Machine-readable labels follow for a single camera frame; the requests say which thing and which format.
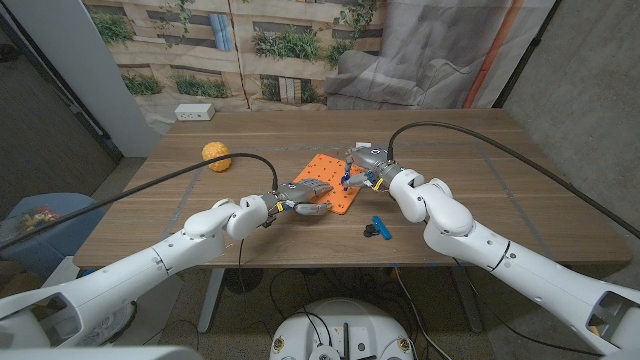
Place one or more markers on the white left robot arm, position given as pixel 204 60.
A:
pixel 125 277

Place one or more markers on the blue binder clip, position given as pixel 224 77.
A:
pixel 381 227

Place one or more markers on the grey table leg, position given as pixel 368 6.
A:
pixel 467 300

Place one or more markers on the printed fabric backdrop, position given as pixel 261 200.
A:
pixel 300 50

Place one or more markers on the blue peg toy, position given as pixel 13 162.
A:
pixel 346 178

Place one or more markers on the black round floor disc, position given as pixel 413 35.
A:
pixel 242 280

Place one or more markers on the white power strip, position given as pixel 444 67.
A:
pixel 194 111

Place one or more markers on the white cube block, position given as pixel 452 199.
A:
pixel 363 145

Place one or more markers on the blue-grey stool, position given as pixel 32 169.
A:
pixel 75 220

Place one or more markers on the white robot torso edge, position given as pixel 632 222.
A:
pixel 100 354

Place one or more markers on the yellow bumpy ball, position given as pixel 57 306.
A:
pixel 216 151

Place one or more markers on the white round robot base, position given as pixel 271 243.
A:
pixel 340 320

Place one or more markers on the bag of colourful toys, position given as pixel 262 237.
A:
pixel 35 216

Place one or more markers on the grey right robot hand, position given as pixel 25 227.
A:
pixel 372 161

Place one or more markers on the orange peg board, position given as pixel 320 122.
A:
pixel 320 172

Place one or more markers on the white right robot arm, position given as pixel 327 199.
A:
pixel 475 240

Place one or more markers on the white table leg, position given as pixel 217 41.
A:
pixel 212 300

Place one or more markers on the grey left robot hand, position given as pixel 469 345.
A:
pixel 300 191

